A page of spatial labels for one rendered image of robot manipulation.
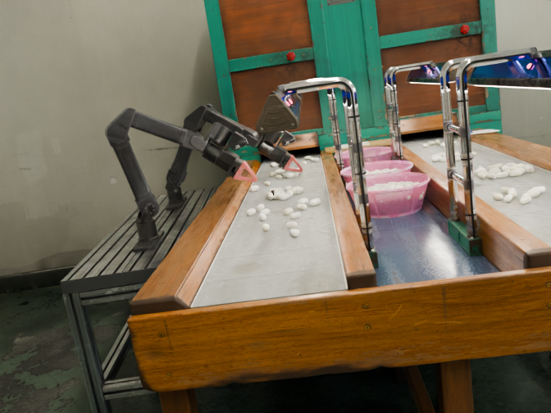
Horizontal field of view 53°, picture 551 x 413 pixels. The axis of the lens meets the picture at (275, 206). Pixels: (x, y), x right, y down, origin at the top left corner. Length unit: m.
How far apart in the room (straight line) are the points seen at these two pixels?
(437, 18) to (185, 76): 1.61
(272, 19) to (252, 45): 0.16
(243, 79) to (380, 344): 1.96
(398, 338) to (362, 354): 0.07
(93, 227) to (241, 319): 2.92
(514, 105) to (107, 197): 2.75
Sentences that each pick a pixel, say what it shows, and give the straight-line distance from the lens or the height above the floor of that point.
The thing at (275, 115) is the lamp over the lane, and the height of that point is 1.07.
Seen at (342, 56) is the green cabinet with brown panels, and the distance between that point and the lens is 2.79.
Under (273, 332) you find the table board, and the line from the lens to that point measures 1.05.
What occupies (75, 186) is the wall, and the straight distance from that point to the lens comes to 3.87.
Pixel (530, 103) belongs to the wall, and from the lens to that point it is 4.01.
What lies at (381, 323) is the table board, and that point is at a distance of 1.05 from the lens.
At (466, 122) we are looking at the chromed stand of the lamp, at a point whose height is 0.98.
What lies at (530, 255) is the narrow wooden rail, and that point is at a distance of 1.09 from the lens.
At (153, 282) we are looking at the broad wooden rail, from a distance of 1.18.
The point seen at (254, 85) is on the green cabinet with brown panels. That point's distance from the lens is 2.80.
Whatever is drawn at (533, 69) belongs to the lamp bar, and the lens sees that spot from 1.30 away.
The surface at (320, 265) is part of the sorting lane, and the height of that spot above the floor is 0.74.
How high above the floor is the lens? 1.13
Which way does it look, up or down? 13 degrees down
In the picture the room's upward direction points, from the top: 9 degrees counter-clockwise
